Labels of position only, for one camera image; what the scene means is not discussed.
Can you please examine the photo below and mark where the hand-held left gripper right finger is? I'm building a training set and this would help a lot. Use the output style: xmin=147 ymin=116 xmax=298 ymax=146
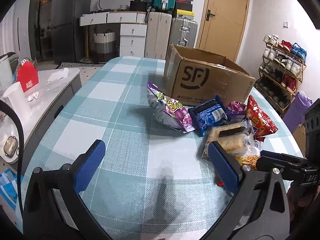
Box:
xmin=202 ymin=141 xmax=291 ymax=240

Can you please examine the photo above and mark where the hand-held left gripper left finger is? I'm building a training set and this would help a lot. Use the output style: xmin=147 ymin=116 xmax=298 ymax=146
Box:
xmin=22 ymin=139 xmax=113 ymax=240

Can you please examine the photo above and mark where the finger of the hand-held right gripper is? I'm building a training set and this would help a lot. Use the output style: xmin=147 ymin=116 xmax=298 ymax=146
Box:
xmin=256 ymin=150 xmax=308 ymax=173

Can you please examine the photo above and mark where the orange stick snack bag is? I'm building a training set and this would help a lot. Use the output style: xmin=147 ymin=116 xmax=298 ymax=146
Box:
xmin=234 ymin=140 xmax=262 ymax=171

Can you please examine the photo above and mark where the blue cookie packet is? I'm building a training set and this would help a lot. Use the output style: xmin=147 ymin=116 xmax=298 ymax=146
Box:
xmin=188 ymin=95 xmax=232 ymax=137

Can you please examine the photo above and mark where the purple snack bag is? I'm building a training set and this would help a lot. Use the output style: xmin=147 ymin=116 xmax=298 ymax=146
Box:
xmin=146 ymin=80 xmax=196 ymax=133

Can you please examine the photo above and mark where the brown cardboard box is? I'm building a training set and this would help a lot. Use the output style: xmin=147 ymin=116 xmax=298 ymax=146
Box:
xmin=163 ymin=43 xmax=256 ymax=107

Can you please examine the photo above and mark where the printed cardboard box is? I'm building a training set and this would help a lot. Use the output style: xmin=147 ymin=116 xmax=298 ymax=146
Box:
xmin=291 ymin=124 xmax=307 ymax=156

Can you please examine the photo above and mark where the yellow cracker packet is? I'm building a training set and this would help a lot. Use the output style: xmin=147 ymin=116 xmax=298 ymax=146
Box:
xmin=202 ymin=121 xmax=253 ymax=159

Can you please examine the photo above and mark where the red chip bag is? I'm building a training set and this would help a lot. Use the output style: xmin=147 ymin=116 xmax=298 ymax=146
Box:
xmin=246 ymin=95 xmax=279 ymax=142

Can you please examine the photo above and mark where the small purple packet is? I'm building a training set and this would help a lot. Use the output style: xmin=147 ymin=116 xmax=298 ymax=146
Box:
xmin=226 ymin=100 xmax=247 ymax=117

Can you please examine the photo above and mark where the wooden shoe rack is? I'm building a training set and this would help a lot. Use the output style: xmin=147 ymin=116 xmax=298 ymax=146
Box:
xmin=253 ymin=34 xmax=308 ymax=117

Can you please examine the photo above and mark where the marble side table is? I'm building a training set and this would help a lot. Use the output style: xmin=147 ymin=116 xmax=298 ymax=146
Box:
xmin=0 ymin=67 xmax=83 ymax=176

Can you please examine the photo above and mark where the earphone case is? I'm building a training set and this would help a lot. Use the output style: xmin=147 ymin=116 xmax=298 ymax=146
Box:
xmin=3 ymin=135 xmax=20 ymax=159

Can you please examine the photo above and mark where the blue white package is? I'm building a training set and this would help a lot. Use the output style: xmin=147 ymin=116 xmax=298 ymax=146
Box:
xmin=0 ymin=168 xmax=24 ymax=212

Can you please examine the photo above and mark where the white tissue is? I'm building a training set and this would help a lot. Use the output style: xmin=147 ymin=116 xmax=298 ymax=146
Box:
xmin=46 ymin=68 xmax=69 ymax=84

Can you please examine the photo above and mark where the white cup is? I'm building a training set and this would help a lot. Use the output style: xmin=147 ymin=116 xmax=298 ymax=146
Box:
xmin=2 ymin=81 xmax=32 ymax=122

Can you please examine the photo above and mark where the red gift bag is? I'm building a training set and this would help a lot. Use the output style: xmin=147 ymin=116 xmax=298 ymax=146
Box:
xmin=16 ymin=58 xmax=40 ymax=93

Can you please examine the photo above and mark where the white grey laundry basket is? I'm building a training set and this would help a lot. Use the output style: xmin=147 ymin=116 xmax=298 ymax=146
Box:
xmin=93 ymin=30 xmax=116 ymax=62

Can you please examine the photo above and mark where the white kettle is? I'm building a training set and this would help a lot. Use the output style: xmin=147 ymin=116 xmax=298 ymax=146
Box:
xmin=0 ymin=52 xmax=18 ymax=91

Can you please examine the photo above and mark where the white dresser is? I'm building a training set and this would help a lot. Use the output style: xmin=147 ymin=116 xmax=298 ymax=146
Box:
xmin=80 ymin=11 xmax=148 ymax=58

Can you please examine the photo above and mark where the silver suitcase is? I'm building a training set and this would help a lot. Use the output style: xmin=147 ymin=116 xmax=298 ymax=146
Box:
xmin=170 ymin=17 xmax=198 ymax=48

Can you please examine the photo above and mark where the grey refrigerator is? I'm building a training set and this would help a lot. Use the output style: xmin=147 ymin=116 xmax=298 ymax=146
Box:
xmin=51 ymin=0 xmax=94 ymax=64

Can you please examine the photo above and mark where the wooden door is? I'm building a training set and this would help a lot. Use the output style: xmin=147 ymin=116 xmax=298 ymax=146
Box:
xmin=195 ymin=0 xmax=251 ymax=63

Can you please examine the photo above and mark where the beige suitcase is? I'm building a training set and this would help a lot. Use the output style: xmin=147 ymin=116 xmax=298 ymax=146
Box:
xmin=144 ymin=11 xmax=173 ymax=60

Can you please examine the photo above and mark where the dark glass cabinet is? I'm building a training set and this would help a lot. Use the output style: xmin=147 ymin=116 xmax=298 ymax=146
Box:
xmin=28 ymin=0 xmax=57 ymax=62

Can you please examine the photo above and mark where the black storage box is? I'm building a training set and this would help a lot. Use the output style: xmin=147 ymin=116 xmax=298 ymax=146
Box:
xmin=129 ymin=0 xmax=154 ymax=12

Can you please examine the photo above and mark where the red black shoe box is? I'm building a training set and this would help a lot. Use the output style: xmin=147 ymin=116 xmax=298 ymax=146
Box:
xmin=175 ymin=0 xmax=194 ymax=11

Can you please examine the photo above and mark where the black cable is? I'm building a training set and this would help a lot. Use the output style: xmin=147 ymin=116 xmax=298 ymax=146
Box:
xmin=0 ymin=99 xmax=25 ymax=176

